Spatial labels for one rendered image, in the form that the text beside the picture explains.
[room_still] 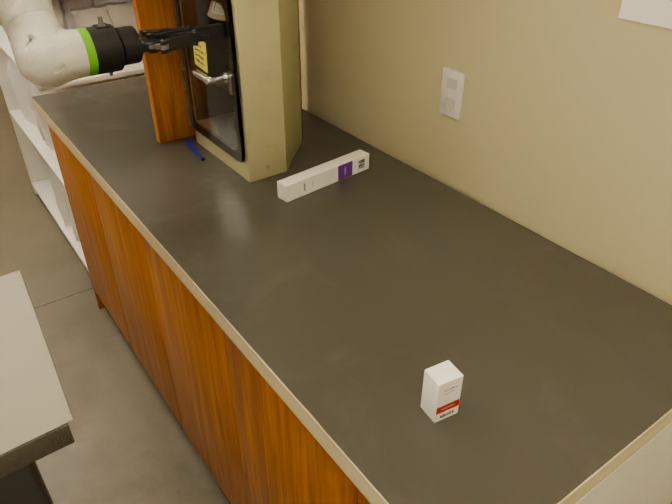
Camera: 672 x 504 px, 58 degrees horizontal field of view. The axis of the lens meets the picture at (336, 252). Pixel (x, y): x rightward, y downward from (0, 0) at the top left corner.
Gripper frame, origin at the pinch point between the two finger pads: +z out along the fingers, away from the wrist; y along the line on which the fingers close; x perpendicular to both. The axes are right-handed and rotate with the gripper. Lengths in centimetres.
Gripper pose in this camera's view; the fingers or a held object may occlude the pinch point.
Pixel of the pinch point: (208, 32)
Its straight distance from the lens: 146.7
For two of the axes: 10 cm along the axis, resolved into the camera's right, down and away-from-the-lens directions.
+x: 0.0, 8.3, 5.6
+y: -5.8, -4.5, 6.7
